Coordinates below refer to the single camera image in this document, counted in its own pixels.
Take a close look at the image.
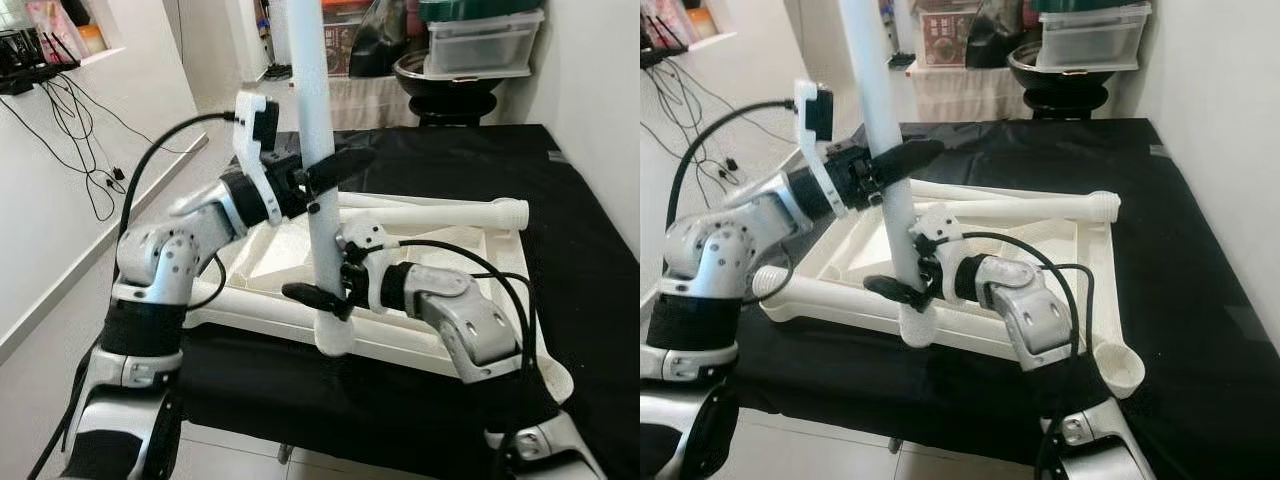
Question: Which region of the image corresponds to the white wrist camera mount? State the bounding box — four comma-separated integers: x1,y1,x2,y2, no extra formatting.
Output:
336,217,393,315
908,202,968,303
793,80,837,219
232,90,283,227

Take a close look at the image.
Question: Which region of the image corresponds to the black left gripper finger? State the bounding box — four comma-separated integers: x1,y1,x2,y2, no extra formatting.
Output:
866,137,948,189
303,147,379,198

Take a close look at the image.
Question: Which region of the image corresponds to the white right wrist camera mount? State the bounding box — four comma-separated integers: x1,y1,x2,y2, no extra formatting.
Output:
336,217,393,315
908,202,968,303

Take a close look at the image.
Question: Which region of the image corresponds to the black bag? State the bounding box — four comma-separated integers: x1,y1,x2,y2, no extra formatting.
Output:
348,0,429,79
965,0,1036,71

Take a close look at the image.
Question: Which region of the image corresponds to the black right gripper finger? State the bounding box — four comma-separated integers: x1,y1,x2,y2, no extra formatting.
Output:
862,274,933,313
281,282,355,321

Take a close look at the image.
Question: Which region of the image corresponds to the pink bag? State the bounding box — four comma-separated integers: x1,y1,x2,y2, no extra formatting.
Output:
645,0,693,49
25,0,89,63

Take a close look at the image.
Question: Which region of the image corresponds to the clear plastic storage box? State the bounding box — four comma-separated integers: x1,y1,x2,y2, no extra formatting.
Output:
425,10,547,79
1035,3,1154,73

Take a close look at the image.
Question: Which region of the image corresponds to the red printed box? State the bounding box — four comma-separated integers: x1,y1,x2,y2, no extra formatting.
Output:
322,0,379,77
915,8,979,69

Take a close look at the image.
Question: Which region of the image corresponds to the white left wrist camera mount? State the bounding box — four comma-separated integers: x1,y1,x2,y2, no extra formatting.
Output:
232,90,283,227
793,80,837,219

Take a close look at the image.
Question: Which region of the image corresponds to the black round stool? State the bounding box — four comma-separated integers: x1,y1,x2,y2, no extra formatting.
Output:
408,95,503,129
1022,86,1113,123

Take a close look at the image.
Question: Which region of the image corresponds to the beige skirted side table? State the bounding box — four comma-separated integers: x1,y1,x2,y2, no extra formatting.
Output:
325,72,423,131
905,62,1033,125

